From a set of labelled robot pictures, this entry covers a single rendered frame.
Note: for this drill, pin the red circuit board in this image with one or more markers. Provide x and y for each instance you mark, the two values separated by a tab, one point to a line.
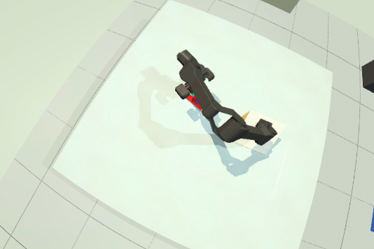
193	99

